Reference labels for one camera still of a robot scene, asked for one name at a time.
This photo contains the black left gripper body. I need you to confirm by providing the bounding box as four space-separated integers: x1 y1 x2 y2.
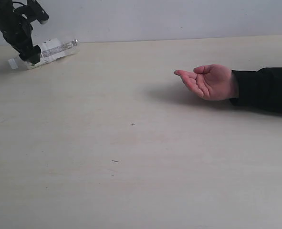
2 16 33 53

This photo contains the clear bottle white barcode label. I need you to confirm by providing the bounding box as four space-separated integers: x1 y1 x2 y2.
8 39 79 70

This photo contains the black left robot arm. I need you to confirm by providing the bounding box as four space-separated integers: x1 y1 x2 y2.
0 0 41 64

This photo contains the open human hand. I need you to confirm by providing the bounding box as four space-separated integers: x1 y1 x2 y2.
174 64 239 101

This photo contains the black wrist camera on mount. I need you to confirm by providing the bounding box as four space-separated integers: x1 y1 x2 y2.
14 0 49 24

